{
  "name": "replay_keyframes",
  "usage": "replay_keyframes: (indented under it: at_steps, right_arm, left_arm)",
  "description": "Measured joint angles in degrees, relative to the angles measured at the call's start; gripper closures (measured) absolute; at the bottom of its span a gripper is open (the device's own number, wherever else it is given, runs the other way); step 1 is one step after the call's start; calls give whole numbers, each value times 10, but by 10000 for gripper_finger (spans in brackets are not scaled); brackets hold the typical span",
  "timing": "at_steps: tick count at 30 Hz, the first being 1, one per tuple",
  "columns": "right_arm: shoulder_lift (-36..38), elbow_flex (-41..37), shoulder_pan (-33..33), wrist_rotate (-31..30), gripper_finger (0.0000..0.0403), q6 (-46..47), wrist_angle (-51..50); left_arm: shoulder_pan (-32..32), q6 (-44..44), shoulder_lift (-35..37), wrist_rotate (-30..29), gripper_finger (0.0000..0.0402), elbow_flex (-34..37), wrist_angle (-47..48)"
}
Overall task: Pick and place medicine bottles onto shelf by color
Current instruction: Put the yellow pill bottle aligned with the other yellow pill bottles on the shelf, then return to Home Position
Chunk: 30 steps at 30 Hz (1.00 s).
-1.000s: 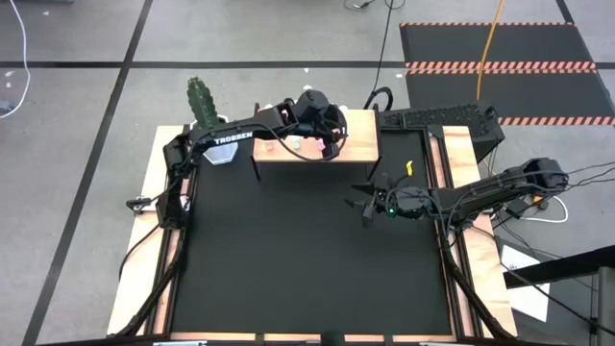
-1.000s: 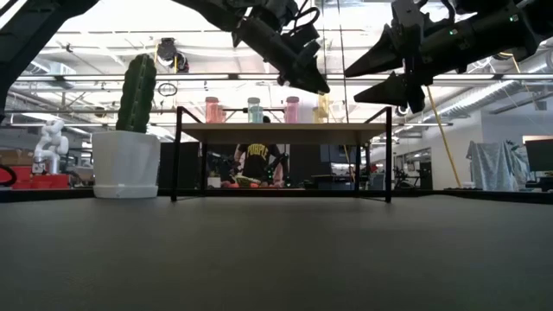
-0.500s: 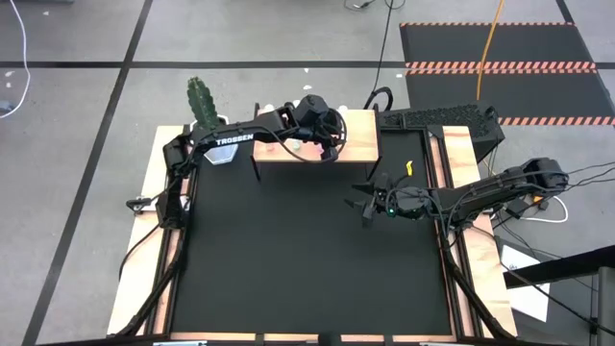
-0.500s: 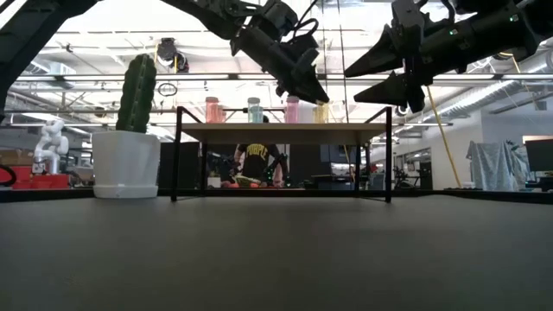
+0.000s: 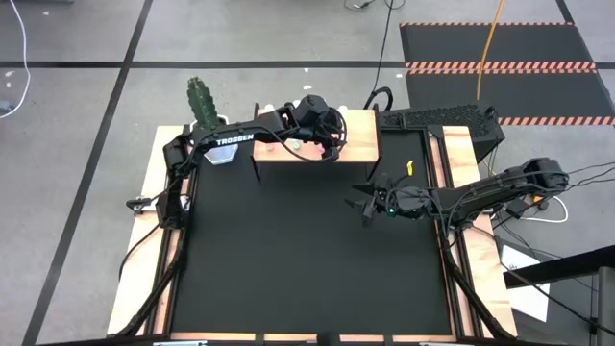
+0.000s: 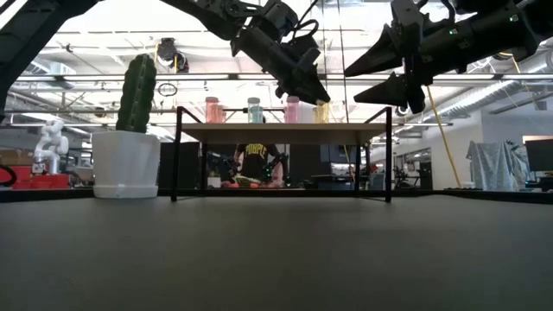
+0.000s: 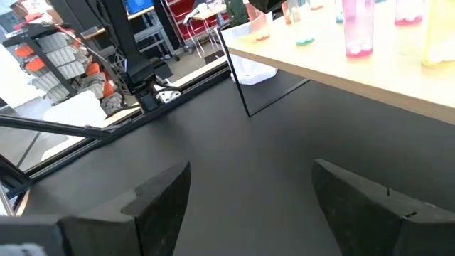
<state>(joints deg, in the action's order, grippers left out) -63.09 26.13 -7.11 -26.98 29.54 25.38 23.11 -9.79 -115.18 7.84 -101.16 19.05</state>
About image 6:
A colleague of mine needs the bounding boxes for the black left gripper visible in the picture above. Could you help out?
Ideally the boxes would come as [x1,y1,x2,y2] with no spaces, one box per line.
[231,28,332,105]

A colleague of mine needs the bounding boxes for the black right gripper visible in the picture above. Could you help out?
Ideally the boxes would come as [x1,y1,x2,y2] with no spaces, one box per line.
[344,0,459,114]

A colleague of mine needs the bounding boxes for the pink pill bottle white cap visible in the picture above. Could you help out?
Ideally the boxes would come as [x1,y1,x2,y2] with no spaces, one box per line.
[284,95,301,124]

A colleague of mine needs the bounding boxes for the yellow pill bottle white cap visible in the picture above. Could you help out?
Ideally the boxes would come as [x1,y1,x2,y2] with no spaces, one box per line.
[313,101,331,124]

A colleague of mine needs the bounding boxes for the orange pill bottle white cap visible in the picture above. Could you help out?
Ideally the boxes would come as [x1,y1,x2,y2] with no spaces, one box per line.
[205,96,220,124]

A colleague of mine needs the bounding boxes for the white cylindrical column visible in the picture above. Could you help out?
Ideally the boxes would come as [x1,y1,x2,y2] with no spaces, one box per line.
[297,101,316,124]

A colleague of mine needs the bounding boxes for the black partition panel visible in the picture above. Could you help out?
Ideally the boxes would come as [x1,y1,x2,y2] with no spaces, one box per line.
[158,141,204,190]

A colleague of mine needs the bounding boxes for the gray draped cloth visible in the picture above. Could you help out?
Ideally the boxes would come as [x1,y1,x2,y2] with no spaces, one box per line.
[465,140,531,193]

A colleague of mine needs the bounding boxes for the green artificial cactus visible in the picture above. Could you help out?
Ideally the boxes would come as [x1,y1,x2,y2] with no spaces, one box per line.
[114,53,157,134]

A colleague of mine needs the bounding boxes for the black computer monitor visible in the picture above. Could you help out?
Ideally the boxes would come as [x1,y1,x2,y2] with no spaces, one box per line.
[524,137,553,174]

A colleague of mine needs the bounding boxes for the white hexagonal plant pot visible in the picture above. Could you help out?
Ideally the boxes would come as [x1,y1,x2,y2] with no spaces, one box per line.
[91,130,162,200]

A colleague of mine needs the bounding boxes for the dark table mat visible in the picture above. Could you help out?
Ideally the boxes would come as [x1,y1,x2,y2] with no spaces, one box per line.
[0,196,553,311]

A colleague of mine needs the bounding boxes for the brown cardboard box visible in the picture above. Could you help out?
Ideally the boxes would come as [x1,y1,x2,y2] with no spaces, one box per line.
[0,149,35,168]

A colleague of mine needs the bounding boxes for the wooden shelf black metal frame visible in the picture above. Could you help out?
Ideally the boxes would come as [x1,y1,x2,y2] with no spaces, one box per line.
[170,105,394,204]

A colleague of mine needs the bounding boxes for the yellow hanging cable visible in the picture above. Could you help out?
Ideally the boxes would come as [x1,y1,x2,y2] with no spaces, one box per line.
[426,84,462,189]

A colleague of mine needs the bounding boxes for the silver ventilation duct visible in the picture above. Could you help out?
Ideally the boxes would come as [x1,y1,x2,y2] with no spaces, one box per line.
[21,55,78,78]
[412,77,553,124]

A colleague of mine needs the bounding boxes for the black hanging wire ring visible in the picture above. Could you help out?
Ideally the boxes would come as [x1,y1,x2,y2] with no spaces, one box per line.
[156,81,179,98]

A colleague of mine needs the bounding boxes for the black aluminium table frame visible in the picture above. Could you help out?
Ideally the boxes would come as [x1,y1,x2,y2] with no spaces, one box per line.
[0,187,553,205]

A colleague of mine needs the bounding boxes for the black cable loop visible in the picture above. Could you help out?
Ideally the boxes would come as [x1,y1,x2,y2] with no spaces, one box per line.
[0,165,17,187]

